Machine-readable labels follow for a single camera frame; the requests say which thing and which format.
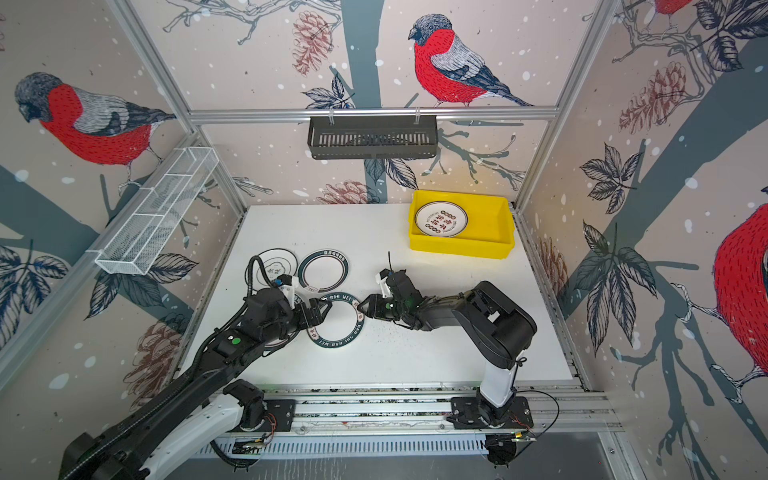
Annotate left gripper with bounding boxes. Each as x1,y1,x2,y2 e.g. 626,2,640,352
263,296,333,345

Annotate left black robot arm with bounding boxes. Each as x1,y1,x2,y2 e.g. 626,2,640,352
59,287,332,479

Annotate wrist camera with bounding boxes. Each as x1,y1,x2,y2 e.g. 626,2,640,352
376,269,392,298
274,274,297,309

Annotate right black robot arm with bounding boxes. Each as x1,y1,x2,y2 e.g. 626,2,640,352
357,269,538,426

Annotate white wire mesh shelf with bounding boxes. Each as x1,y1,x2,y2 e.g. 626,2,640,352
95,146,219,275

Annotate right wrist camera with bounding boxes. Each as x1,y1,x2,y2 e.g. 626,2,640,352
376,269,392,298

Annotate black hanging wire basket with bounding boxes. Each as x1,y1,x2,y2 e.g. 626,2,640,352
307,116,438,160

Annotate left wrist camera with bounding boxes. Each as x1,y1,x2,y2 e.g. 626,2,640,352
274,274,297,309

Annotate yellow plastic bin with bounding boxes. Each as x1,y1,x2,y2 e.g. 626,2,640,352
408,190,515,260

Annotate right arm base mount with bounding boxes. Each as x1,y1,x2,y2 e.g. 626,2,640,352
446,393,534,430

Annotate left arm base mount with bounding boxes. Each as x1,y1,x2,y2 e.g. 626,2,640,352
213,395,297,434

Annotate white plate red characters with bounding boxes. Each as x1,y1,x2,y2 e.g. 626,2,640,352
414,201,469,238

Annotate aluminium rail frame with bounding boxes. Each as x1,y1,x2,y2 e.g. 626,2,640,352
265,387,624,436

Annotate white plate black cloud outline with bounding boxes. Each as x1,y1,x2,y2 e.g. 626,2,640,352
250,248,298,289

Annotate white plate green rim lettered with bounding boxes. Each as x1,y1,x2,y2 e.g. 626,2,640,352
308,292,365,349

